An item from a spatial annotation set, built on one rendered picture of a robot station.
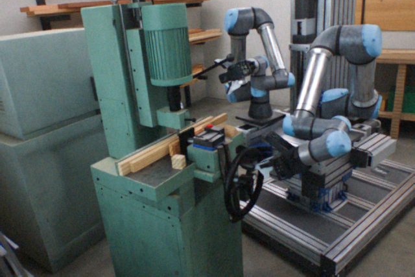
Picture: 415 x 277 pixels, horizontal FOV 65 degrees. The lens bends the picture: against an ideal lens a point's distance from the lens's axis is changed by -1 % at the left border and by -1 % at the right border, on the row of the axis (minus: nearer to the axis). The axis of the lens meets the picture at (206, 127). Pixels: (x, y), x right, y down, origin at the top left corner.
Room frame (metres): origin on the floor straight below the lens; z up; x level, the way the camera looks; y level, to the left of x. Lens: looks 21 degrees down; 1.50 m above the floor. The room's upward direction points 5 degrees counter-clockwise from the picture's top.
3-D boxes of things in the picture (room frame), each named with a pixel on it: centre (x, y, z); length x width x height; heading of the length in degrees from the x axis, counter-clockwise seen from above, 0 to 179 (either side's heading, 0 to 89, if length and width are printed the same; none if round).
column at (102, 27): (1.56, 0.36, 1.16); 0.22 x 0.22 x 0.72; 51
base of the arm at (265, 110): (1.94, -0.34, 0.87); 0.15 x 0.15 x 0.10
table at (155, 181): (1.29, 0.06, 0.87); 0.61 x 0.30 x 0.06; 141
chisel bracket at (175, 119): (1.39, 0.14, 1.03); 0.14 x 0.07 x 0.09; 51
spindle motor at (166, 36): (1.38, 0.13, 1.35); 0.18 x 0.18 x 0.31
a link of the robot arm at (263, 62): (1.60, -0.27, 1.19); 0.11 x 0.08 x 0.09; 141
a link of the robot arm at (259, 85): (1.60, -0.29, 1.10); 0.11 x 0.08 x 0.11; 101
